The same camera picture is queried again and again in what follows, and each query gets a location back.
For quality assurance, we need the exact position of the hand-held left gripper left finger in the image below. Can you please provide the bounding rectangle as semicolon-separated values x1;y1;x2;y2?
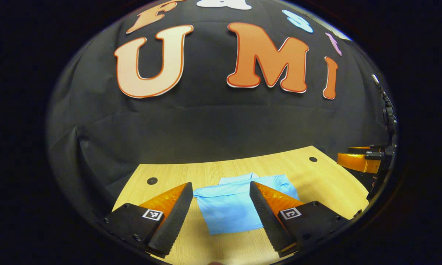
98;181;194;259

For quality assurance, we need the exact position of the light blue T-shirt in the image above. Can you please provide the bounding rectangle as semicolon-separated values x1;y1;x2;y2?
193;172;300;236

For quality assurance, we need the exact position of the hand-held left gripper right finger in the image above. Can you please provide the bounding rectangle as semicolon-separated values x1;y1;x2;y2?
249;181;354;258

